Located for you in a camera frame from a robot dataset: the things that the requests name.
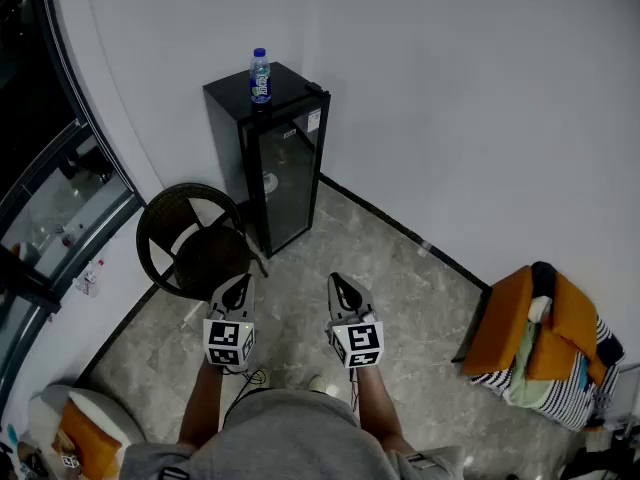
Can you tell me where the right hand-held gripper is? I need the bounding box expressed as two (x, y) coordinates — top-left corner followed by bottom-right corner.
(325, 272), (385, 369)

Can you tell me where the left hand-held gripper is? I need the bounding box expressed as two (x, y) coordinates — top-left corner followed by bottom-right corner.
(202, 273), (257, 375)

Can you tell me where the black glass cabinet door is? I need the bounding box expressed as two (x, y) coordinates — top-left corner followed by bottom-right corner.
(237, 90), (332, 260)

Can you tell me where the black mini fridge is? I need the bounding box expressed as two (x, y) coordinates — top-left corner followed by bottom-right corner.
(202, 61), (332, 260)

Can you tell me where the person's left forearm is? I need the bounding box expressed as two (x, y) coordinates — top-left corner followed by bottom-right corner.
(178, 357), (224, 449)

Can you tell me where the person's right forearm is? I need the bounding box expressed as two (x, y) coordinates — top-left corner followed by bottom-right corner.
(355, 365), (416, 454)

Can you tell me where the dark wicker chair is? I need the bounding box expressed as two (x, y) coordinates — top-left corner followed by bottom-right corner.
(135, 182), (270, 303)

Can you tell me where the person's right white shoe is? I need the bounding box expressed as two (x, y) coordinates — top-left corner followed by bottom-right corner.
(307, 375), (341, 398)

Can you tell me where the clear bag with small bottles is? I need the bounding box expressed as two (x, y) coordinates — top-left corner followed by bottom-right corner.
(74, 259), (106, 298)

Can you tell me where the person's grey shirt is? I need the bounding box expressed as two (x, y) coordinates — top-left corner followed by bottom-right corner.
(119, 387), (466, 480)

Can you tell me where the white round armchair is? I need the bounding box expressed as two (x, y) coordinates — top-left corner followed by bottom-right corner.
(27, 383), (146, 480)

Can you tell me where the small white cloth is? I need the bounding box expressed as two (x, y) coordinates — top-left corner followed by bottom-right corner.
(527, 295), (554, 322)

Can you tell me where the pale green cloth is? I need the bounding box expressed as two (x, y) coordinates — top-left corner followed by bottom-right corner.
(502, 320), (556, 409)

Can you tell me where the black garment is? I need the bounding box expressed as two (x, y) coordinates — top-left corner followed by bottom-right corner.
(530, 261), (559, 299)

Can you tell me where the small orange throw pillow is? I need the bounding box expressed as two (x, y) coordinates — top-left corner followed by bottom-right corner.
(59, 400), (124, 480)

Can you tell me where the blue capped water bottle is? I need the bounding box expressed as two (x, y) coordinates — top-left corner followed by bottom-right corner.
(249, 47), (273, 105)

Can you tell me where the black white striped cloth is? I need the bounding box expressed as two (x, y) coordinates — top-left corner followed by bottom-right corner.
(469, 315), (626, 432)

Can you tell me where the black framed glass window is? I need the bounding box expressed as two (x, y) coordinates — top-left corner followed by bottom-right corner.
(0, 0), (146, 409)

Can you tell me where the grey framed panel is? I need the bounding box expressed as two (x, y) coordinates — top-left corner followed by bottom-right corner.
(607, 362), (640, 429)

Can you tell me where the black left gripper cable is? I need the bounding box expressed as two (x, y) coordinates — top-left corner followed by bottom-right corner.
(222, 367), (271, 424)

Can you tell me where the black armchair frame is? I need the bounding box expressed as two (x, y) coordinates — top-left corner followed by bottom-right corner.
(451, 284), (494, 365)

